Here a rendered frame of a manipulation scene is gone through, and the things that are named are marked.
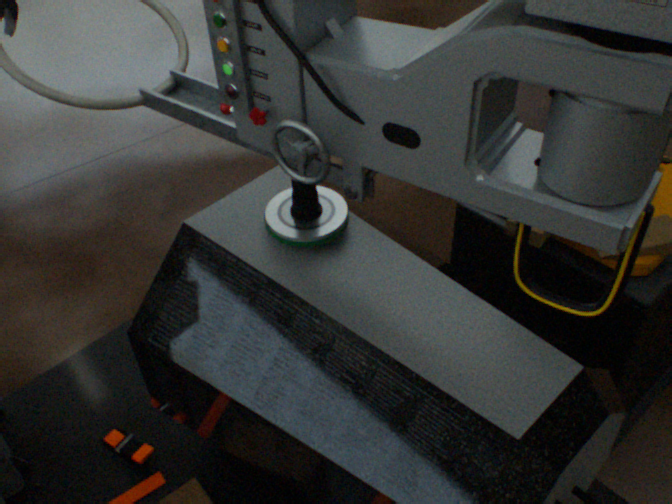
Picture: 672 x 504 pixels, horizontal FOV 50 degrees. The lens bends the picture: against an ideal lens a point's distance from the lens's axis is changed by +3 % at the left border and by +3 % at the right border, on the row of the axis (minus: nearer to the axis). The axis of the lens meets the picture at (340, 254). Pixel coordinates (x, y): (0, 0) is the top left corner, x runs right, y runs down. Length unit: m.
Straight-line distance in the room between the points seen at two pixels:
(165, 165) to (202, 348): 1.92
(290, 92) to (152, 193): 2.08
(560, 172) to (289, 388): 0.80
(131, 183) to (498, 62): 2.60
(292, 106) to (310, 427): 0.72
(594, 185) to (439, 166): 0.28
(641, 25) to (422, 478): 0.94
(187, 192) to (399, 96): 2.23
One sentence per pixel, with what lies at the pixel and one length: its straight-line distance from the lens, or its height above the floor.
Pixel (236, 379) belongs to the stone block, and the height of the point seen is 0.66.
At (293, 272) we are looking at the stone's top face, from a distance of 1.72.
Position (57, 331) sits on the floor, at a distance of 2.96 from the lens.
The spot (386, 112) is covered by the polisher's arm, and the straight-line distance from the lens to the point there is 1.35.
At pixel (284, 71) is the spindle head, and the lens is 1.44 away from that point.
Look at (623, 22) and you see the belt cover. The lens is 1.08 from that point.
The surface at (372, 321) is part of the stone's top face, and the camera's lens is 1.60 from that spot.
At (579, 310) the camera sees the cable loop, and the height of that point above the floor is 0.95.
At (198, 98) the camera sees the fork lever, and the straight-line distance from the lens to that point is 1.91.
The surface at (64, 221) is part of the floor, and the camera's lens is 3.45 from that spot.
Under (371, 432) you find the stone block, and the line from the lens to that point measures 1.57.
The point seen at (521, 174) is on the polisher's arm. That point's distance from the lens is 1.34.
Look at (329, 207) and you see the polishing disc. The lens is 1.81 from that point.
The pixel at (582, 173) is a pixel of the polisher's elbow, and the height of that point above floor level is 1.34.
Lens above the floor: 2.06
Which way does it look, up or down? 43 degrees down
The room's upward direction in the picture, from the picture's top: 3 degrees counter-clockwise
